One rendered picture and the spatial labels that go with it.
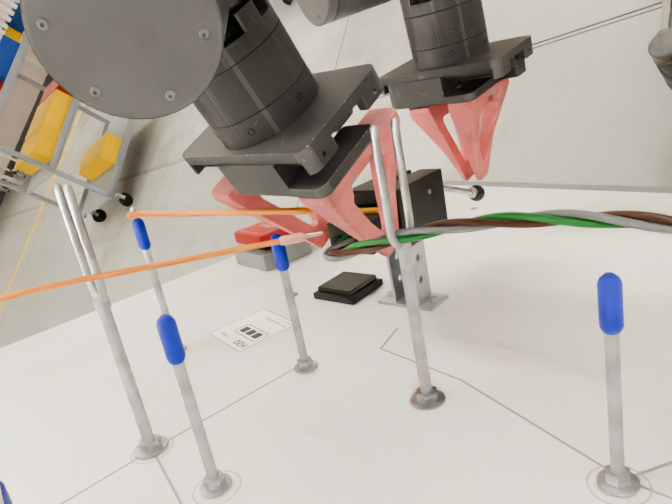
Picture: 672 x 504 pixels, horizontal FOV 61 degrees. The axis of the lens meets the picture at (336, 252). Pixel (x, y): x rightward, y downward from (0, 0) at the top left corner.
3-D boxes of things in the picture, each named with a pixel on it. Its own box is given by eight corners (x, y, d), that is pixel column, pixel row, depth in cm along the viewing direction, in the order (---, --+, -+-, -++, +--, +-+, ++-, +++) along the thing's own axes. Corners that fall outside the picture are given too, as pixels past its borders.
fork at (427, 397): (422, 386, 30) (379, 118, 26) (453, 394, 29) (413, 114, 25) (402, 406, 29) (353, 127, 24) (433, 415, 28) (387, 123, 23)
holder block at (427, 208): (449, 223, 40) (441, 167, 39) (406, 251, 36) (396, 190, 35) (399, 221, 43) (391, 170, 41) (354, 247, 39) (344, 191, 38)
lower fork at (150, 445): (128, 450, 30) (34, 188, 25) (159, 432, 31) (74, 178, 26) (142, 465, 28) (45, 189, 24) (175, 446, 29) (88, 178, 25)
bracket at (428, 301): (449, 297, 40) (440, 230, 39) (432, 311, 39) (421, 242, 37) (395, 290, 43) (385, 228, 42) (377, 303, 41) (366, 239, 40)
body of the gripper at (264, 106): (322, 185, 25) (224, 37, 21) (198, 182, 32) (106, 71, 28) (393, 94, 28) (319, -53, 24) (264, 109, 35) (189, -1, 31)
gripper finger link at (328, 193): (394, 300, 30) (304, 165, 24) (303, 281, 35) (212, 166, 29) (450, 208, 33) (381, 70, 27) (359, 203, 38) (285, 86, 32)
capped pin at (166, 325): (199, 481, 26) (145, 313, 24) (231, 471, 26) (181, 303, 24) (200, 503, 25) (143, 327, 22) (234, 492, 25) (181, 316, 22)
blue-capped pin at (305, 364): (323, 364, 34) (293, 230, 32) (307, 376, 33) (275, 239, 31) (305, 359, 35) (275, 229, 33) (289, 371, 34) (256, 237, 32)
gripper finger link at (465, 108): (490, 195, 43) (467, 73, 39) (411, 195, 48) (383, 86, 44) (524, 159, 47) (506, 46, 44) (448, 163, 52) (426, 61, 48)
